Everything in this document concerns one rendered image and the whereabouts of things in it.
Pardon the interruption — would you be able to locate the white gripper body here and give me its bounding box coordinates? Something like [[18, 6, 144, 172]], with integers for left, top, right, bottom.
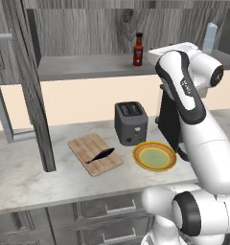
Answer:
[[148, 42, 202, 65]]

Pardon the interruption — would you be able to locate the red condiment bottle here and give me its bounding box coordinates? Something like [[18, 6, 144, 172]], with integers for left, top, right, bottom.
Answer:
[[132, 32, 145, 67]]

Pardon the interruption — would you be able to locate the grey wood open cabinet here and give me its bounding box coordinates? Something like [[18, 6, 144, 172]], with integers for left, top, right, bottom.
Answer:
[[26, 0, 230, 82]]

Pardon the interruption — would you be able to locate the yellow green plate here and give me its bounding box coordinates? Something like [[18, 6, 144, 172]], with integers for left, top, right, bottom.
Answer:
[[131, 141, 178, 173]]

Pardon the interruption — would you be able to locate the wooden cutting board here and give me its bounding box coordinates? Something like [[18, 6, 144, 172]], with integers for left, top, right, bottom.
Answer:
[[67, 132, 125, 178]]

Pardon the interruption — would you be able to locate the grey wood cabinet door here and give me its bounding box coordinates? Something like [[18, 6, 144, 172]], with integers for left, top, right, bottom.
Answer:
[[1, 0, 58, 173], [0, 0, 16, 86]]

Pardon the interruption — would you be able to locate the grey lower cabinet door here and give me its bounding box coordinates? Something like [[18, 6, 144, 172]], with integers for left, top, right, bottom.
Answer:
[[0, 207, 55, 245]]

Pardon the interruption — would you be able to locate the pale blue milk carton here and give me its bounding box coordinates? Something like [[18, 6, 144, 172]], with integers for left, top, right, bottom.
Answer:
[[201, 21, 219, 56]]

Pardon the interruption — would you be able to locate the black coffee machine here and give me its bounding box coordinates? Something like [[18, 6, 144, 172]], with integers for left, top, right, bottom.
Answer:
[[154, 83, 191, 163]]

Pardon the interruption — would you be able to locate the dark grey toaster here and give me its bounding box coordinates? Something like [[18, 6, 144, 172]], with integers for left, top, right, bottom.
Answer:
[[113, 100, 150, 147]]

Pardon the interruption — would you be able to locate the grey drawer front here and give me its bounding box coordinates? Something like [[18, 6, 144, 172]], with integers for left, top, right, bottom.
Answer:
[[78, 218, 154, 245], [76, 190, 153, 225]]

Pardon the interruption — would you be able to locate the grey metal drawer handle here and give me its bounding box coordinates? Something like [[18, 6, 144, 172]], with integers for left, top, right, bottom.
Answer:
[[102, 227, 138, 245], [104, 198, 138, 216]]

